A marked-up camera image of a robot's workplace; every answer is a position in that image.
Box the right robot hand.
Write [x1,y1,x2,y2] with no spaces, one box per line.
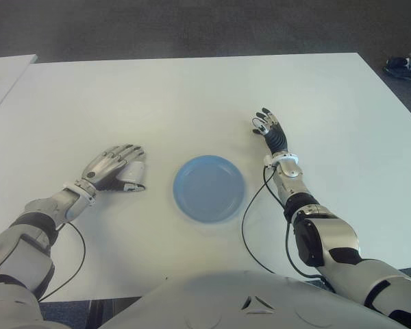
[249,107,290,156]

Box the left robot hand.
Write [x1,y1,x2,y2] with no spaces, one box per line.
[75,144,147,193]

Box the white charger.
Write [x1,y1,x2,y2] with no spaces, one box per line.
[116,161,147,185]

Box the blue plate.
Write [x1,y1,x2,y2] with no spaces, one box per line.
[173,155,247,226]

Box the white side table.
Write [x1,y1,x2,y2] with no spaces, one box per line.
[0,54,38,123]

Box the black shoe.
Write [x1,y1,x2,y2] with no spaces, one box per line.
[383,57,411,80]

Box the grey robot torso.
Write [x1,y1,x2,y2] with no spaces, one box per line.
[101,269,401,329]

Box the black cable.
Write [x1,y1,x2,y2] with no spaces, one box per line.
[263,178,326,279]
[37,221,87,302]
[240,164,278,275]

